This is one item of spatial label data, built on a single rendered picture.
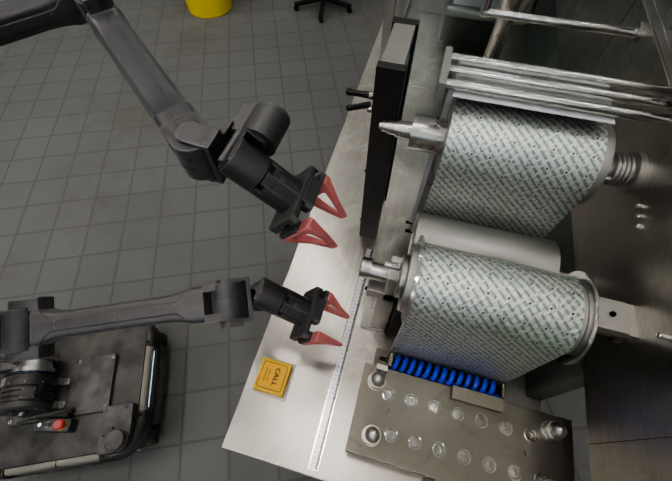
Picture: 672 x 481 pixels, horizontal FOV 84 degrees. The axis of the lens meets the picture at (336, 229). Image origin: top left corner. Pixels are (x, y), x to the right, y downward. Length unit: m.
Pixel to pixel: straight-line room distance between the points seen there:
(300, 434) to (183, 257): 1.49
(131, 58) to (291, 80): 2.45
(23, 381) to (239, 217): 1.19
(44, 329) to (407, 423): 0.67
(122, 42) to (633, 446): 0.95
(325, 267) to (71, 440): 1.21
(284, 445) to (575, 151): 0.78
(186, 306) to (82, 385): 1.18
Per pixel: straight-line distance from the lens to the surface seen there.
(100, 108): 3.31
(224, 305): 0.69
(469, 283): 0.59
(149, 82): 0.66
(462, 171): 0.68
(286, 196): 0.53
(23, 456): 1.94
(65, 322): 0.83
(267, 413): 0.94
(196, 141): 0.53
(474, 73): 0.68
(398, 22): 0.80
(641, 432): 0.69
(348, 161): 1.25
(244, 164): 0.51
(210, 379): 1.94
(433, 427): 0.81
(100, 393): 1.82
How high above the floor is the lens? 1.82
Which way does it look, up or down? 58 degrees down
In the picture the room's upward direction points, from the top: straight up
